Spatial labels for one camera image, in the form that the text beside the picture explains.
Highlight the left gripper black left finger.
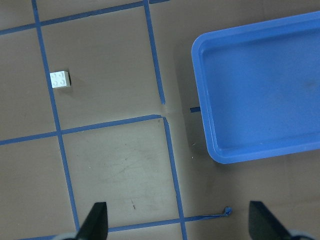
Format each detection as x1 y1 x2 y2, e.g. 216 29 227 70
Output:
75 202 109 240

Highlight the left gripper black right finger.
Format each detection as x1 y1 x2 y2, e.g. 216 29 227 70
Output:
248 200 292 240

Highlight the white block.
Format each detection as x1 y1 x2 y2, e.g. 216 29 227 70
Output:
50 71 71 89

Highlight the blue plastic tray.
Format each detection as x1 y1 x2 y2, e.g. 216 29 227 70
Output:
191 11 320 164

